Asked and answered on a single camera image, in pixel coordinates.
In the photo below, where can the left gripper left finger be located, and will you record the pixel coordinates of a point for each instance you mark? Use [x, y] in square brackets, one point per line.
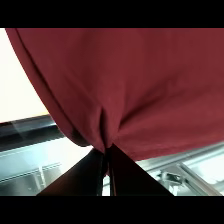
[78, 180]

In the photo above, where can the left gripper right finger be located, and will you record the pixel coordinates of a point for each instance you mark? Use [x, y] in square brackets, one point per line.
[133, 178]

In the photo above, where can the dark red T-shirt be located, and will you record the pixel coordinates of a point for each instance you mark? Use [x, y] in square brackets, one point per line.
[133, 83]

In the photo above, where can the silver frame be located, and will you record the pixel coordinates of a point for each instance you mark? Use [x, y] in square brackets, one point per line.
[186, 173]

